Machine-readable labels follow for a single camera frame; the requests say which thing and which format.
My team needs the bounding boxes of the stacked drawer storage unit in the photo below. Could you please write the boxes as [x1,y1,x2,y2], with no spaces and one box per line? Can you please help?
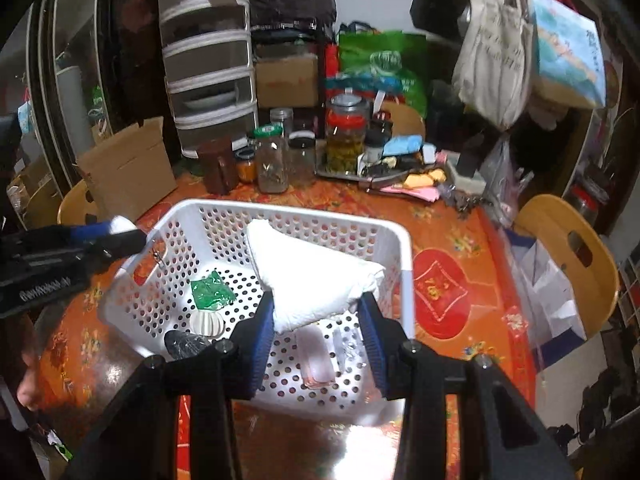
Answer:
[157,0,258,161]

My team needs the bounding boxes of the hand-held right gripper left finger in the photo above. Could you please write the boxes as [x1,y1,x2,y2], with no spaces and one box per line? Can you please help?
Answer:
[65,292,277,480]

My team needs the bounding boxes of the metal tray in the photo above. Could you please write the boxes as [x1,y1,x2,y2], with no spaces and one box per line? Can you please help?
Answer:
[315,155,411,182]

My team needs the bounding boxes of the open cardboard box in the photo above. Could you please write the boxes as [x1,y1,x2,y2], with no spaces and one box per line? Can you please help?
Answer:
[76,116,178,208]

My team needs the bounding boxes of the black plastic covered stack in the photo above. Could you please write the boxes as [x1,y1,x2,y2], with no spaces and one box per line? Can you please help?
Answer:
[248,0,337,43]

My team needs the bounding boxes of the black plastic bundle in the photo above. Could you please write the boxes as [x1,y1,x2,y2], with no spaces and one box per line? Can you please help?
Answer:
[164,329,216,361]

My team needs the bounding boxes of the white cloth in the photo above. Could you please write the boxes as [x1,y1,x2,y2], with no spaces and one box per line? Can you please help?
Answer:
[245,219,387,336]

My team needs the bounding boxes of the blue box with white paper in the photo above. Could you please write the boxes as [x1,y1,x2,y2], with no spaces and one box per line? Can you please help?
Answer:
[505,227,588,371]

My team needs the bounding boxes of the closed cardboard box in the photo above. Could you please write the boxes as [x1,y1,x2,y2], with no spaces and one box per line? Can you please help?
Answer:
[255,55,321,108]

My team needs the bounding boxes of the white scalloped soft pouch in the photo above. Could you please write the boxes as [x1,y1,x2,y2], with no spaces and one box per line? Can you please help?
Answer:
[192,310,227,339]

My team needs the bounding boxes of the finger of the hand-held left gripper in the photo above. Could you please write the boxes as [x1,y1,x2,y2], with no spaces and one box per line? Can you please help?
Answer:
[85,230,149,267]
[70,216,133,242]

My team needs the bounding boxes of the small orange jar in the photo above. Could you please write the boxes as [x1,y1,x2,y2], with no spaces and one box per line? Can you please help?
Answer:
[235,147,258,183]

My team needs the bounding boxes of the clear plastic zip bag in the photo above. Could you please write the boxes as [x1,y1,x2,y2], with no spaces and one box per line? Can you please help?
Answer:
[332,327,371,376]

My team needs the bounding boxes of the dark green hanging bag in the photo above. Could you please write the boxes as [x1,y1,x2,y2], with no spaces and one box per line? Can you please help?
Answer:
[410,0,481,43]

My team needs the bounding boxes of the large glass pickle jar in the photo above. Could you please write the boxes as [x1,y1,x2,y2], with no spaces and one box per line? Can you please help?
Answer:
[325,92,371,176]

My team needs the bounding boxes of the blue cloth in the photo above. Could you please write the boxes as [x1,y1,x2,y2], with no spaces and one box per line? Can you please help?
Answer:
[382,135,423,157]

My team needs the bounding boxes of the person's left hand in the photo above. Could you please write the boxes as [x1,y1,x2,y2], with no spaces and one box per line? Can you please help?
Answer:
[17,350,48,413]

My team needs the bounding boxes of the beige canvas tote bag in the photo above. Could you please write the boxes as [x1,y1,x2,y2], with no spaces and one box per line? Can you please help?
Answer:
[452,0,533,131]

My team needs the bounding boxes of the clear hanging plastic bag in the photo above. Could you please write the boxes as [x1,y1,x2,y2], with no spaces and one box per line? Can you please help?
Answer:
[487,137,526,221]

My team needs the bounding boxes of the blue printed paper bag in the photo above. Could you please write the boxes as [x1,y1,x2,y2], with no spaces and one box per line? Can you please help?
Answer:
[527,0,608,108]

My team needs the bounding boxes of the pink and yellow papers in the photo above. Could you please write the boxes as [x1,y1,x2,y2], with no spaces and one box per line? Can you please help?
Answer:
[380,167,448,203]

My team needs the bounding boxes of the mirrored cabinet door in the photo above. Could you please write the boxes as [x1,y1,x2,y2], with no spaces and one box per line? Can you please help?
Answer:
[30,0,112,186]

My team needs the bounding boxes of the brown jar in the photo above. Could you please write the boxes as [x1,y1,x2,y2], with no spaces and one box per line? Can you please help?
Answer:
[197,137,238,195]

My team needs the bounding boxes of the green lid glass jar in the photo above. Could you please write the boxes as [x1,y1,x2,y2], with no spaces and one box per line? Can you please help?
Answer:
[254,125,290,195]

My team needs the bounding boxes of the white perforated plastic basket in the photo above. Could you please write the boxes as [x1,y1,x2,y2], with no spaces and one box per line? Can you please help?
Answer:
[97,199,415,426]

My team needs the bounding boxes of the white towel pink edge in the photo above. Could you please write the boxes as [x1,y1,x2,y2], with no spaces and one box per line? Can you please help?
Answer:
[295,327,336,391]

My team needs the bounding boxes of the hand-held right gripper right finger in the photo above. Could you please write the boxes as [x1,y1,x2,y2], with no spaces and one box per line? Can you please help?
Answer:
[357,292,576,480]

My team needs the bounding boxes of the wooden chair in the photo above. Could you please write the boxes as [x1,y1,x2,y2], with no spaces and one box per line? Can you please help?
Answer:
[57,180,101,226]
[372,102,426,142]
[515,194,621,341]

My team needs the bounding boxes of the green plastic packet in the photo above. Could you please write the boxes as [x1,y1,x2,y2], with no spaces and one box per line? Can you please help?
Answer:
[190,270,237,311]

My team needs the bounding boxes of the green shopping bag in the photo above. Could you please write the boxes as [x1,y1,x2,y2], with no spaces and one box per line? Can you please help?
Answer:
[337,30,428,106]

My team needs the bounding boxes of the black lid glass jar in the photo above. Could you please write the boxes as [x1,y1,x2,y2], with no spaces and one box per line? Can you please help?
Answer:
[287,131,318,186]

